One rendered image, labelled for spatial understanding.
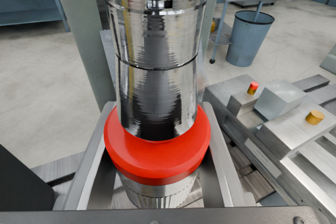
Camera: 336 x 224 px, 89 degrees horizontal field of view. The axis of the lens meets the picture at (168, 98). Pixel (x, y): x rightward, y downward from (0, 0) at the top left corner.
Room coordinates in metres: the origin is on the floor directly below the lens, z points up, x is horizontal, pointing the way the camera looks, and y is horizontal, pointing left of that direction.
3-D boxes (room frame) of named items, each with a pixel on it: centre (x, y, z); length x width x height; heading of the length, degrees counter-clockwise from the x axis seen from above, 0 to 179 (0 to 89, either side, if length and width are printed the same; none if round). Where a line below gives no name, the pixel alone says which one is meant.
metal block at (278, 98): (0.26, -0.23, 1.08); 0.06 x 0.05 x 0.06; 118
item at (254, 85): (0.29, -0.18, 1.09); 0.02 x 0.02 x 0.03
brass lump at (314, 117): (0.22, -0.27, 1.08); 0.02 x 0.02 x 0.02
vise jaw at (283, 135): (0.21, -0.26, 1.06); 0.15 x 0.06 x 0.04; 118
